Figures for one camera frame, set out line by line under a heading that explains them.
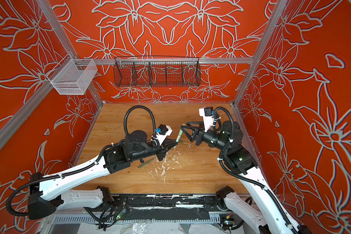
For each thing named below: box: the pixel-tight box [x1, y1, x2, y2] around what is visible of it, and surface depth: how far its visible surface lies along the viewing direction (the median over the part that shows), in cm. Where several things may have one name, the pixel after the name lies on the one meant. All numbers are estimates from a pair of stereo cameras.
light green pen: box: [175, 128, 183, 143], surface depth 61 cm
